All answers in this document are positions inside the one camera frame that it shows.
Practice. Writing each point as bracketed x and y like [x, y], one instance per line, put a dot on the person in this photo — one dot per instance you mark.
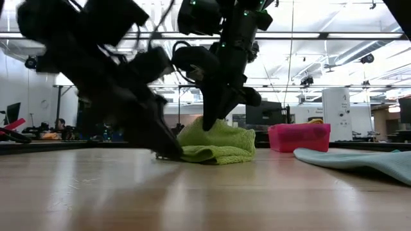
[60, 123]

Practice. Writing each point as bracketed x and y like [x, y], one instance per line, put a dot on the white column cabinet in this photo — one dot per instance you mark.
[337, 109]

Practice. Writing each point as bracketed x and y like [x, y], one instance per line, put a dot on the black aluminium table frame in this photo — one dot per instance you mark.
[48, 146]

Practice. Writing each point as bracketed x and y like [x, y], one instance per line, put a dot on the black ceiling dome camera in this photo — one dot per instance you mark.
[367, 58]
[30, 62]

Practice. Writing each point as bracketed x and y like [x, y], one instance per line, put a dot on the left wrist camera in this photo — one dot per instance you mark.
[151, 64]

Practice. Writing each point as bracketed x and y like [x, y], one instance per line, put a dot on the golden yellow microfiber towel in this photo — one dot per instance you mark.
[316, 121]

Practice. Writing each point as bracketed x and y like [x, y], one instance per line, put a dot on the orange background object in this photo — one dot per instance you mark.
[49, 135]

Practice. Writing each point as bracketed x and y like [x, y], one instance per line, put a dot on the black hanging camera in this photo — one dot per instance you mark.
[254, 51]

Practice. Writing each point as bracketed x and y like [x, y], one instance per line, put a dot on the pink plastic bin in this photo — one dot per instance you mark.
[298, 138]

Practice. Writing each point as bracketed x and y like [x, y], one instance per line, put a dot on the small black monitor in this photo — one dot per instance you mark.
[13, 113]

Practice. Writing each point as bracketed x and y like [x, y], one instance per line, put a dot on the lime green microfiber towel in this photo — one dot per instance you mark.
[218, 141]

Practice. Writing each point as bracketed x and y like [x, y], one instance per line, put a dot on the light blue microfiber towel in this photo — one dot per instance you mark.
[369, 160]

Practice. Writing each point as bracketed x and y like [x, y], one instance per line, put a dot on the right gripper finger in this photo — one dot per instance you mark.
[228, 106]
[212, 110]

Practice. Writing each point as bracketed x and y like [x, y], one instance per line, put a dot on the red object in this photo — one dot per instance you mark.
[13, 124]

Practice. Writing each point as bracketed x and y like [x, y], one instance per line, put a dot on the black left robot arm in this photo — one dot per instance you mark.
[64, 25]

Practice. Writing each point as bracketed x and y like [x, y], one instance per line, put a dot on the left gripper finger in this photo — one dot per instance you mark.
[154, 134]

